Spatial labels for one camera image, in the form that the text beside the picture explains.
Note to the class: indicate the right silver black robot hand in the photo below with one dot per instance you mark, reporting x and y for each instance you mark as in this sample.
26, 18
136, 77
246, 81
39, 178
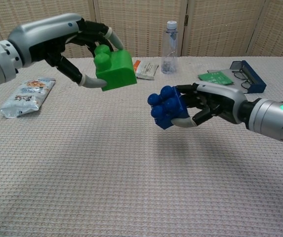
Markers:
220, 98

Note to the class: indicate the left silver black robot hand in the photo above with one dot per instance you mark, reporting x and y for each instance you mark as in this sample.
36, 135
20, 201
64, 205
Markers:
45, 32

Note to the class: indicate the blue toy brick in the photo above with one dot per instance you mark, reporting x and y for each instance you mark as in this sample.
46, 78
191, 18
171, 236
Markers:
167, 106

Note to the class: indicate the green toy brick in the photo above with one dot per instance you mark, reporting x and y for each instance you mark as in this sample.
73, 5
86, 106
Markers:
119, 71

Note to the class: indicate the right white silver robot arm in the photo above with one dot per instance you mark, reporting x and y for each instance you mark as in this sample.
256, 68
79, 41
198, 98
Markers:
272, 121

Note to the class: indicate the green printed card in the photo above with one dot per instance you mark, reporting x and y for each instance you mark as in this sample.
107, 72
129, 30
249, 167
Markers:
214, 77

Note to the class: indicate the black framed eyeglasses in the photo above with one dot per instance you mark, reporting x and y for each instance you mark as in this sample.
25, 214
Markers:
245, 84

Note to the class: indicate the blue open glasses case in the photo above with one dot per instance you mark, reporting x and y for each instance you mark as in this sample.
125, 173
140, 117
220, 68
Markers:
256, 82

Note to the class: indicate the silver printed snack bag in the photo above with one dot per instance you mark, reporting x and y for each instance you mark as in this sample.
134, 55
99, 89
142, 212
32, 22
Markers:
27, 98

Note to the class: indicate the clear plastic water bottle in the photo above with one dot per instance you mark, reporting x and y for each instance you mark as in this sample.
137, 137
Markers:
169, 49

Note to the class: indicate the beige wicker folding screen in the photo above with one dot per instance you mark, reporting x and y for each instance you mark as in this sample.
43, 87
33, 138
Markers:
217, 27

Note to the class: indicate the orange white snack packet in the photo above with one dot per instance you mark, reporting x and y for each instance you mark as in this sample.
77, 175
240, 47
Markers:
147, 70

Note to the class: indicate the white woven tablecloth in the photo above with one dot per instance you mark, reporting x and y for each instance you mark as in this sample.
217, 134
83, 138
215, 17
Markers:
106, 185

